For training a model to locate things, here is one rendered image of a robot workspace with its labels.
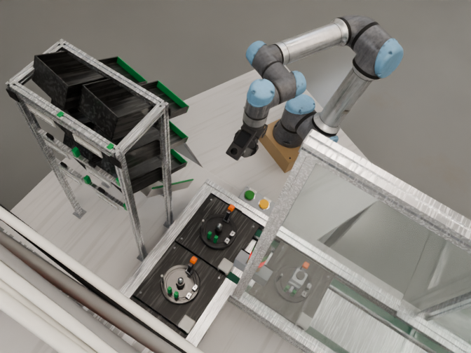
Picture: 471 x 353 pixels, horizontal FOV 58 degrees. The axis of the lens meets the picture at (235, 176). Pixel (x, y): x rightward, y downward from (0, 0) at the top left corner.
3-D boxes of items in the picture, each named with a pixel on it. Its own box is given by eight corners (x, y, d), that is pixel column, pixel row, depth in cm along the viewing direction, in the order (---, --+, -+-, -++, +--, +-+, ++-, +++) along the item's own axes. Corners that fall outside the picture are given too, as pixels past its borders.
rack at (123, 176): (106, 176, 182) (61, 34, 112) (176, 223, 176) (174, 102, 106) (72, 213, 173) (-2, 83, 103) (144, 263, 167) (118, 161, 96)
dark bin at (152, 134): (158, 118, 141) (165, 100, 136) (186, 142, 138) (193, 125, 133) (89, 143, 120) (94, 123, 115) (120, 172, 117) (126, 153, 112)
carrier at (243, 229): (209, 195, 174) (211, 181, 163) (259, 227, 170) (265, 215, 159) (174, 241, 163) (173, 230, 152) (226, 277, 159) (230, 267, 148)
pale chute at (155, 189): (165, 167, 173) (170, 158, 172) (188, 188, 170) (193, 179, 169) (120, 174, 148) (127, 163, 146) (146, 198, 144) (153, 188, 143)
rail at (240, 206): (206, 189, 185) (207, 177, 175) (390, 306, 170) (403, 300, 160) (198, 198, 182) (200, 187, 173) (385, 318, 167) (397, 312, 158)
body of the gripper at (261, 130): (265, 135, 147) (272, 114, 136) (252, 153, 143) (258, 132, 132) (247, 124, 148) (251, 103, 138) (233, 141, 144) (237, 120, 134)
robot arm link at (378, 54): (308, 129, 185) (385, 20, 146) (329, 154, 179) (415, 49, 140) (289, 134, 178) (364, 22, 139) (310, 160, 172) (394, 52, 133)
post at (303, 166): (236, 288, 156) (308, 140, 68) (243, 293, 155) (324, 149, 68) (232, 295, 155) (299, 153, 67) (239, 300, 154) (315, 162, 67)
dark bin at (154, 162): (160, 143, 155) (166, 129, 150) (186, 167, 152) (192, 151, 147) (98, 171, 134) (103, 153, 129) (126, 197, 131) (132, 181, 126)
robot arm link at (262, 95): (283, 91, 121) (258, 101, 118) (275, 114, 131) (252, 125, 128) (268, 72, 124) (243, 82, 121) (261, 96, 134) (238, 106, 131)
